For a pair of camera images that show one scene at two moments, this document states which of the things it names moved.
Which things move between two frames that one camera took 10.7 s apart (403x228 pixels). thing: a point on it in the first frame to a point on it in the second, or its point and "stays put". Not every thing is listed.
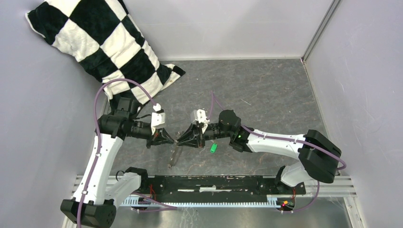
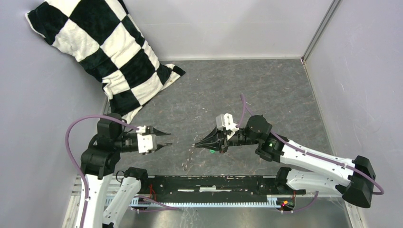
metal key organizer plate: x=175 y=155 to x=188 y=158
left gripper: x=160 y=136 to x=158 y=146
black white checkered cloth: x=101 y=38 stays put
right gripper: x=194 y=136 to x=216 y=139
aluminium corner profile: x=330 y=12 stays put
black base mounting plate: x=215 y=187 stays put
